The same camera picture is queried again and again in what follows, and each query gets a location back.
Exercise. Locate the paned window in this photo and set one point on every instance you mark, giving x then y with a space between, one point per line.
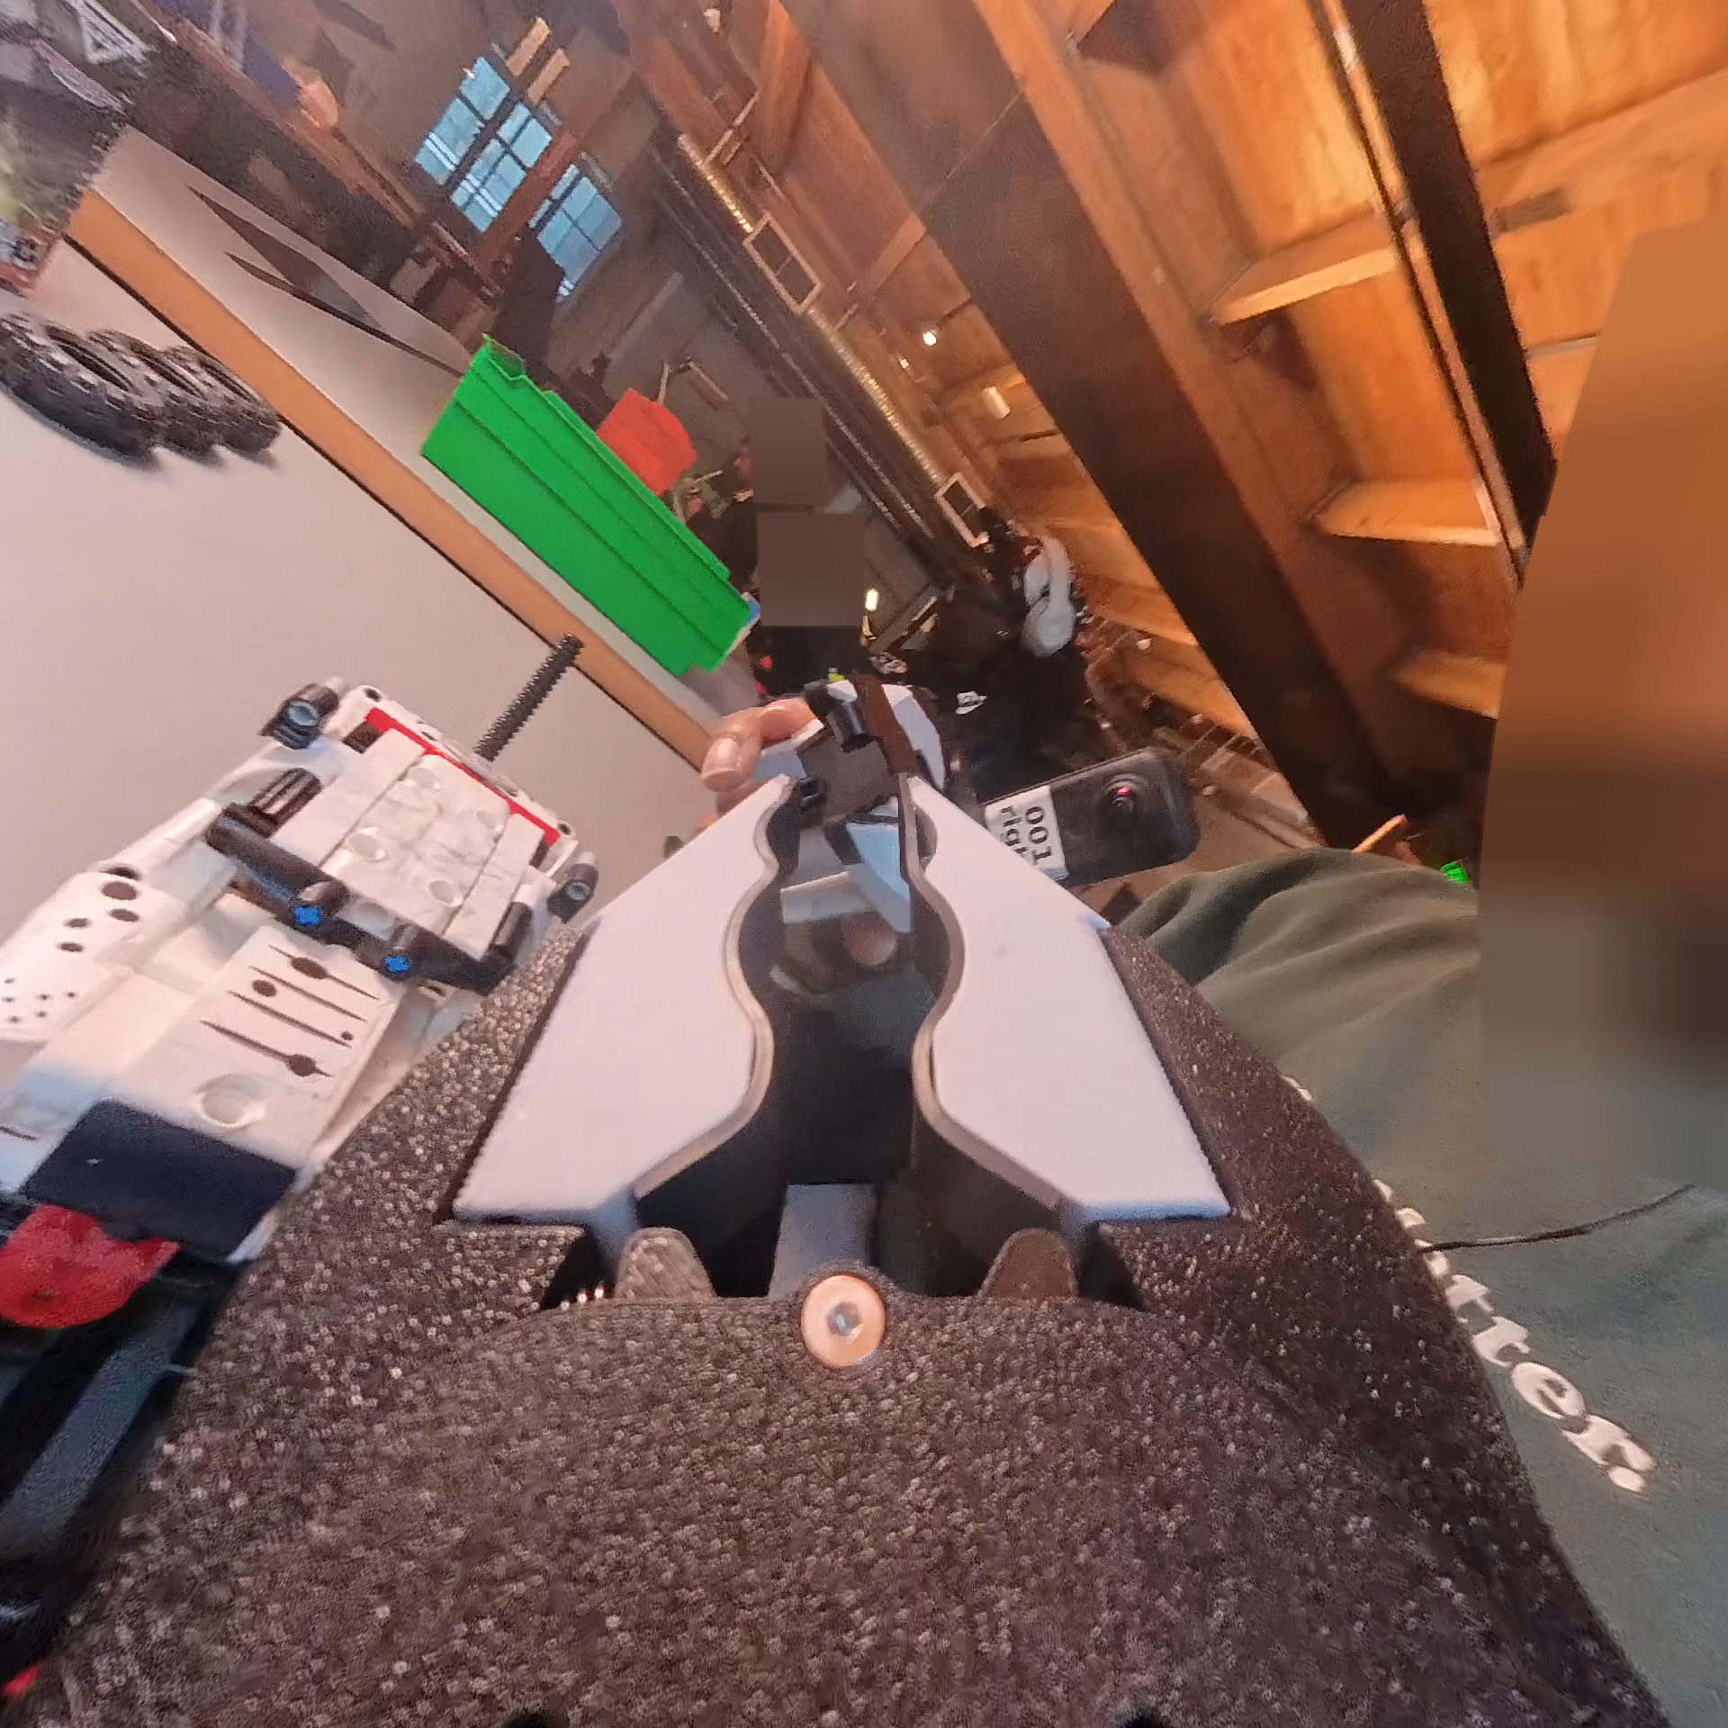
485 136
579 231

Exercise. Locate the red plastic bin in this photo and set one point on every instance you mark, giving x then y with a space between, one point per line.
649 448

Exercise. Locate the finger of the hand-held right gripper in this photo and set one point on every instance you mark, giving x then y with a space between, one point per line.
864 879

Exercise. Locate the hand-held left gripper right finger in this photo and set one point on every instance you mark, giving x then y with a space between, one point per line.
1080 1080

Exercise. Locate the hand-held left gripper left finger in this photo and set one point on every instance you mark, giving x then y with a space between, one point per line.
606 1080

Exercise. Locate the person's right hand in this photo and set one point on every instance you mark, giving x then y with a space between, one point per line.
751 744

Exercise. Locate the white toy brick truck model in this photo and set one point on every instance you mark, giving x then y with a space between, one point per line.
406 838

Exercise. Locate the green plastic bin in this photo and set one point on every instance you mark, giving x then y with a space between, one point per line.
581 514

